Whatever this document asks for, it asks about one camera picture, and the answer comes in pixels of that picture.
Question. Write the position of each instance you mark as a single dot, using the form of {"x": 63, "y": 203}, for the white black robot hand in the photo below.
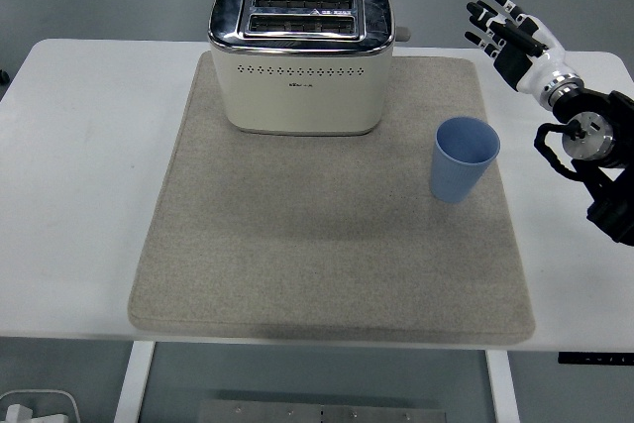
{"x": 542, "y": 64}

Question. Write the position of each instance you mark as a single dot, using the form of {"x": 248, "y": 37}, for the small black object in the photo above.
{"x": 3, "y": 76}

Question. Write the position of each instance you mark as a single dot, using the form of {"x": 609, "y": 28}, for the white table leg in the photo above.
{"x": 502, "y": 388}
{"x": 134, "y": 383}

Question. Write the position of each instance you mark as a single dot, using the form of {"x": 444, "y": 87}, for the cream toaster with chrome lid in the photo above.
{"x": 297, "y": 101}

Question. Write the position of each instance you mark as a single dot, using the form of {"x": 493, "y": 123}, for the beige fabric table mat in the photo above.
{"x": 297, "y": 254}

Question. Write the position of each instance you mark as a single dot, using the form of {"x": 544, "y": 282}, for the white block in bin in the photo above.
{"x": 17, "y": 414}

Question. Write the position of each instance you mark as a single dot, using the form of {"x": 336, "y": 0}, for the grey metal plate with screws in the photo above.
{"x": 322, "y": 413}

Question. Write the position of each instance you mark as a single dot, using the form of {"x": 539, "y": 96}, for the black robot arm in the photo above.
{"x": 594, "y": 111}

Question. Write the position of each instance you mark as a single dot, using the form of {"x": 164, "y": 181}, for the black table control panel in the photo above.
{"x": 594, "y": 358}

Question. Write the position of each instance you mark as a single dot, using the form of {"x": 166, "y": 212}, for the light blue ribbed cup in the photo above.
{"x": 455, "y": 180}

